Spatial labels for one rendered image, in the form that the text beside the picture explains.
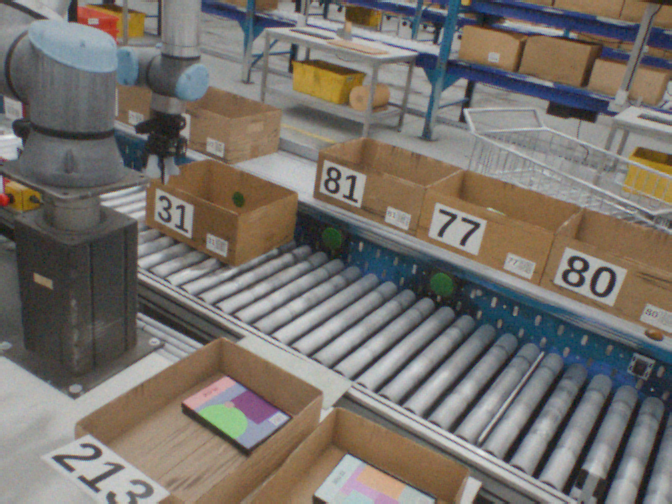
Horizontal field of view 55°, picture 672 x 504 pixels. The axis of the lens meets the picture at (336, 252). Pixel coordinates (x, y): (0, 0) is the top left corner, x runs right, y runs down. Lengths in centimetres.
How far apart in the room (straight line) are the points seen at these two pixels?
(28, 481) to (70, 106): 66
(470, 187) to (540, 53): 412
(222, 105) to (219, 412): 163
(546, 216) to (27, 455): 155
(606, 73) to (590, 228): 407
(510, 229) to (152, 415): 105
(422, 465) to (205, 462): 41
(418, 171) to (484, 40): 423
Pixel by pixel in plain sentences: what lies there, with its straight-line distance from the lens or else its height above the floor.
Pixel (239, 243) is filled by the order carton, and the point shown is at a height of 83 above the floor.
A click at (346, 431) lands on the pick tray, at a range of 131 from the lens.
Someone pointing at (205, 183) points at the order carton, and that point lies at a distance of 231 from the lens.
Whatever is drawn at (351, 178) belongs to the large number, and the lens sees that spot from 203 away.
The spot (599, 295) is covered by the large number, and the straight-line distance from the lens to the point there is 183.
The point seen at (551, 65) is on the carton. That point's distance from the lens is 618.
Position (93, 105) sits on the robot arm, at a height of 133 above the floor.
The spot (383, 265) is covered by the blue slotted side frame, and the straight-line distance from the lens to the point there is 202.
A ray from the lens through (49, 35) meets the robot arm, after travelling 127.
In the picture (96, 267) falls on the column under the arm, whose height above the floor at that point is 101.
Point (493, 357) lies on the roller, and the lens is 174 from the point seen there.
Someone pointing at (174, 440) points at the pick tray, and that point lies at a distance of 133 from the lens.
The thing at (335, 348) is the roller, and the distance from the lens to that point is 163.
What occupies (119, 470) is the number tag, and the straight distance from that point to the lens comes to 114.
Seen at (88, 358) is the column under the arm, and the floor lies 80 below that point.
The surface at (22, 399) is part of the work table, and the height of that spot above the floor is 75.
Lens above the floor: 167
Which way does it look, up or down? 26 degrees down
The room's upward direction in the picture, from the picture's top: 9 degrees clockwise
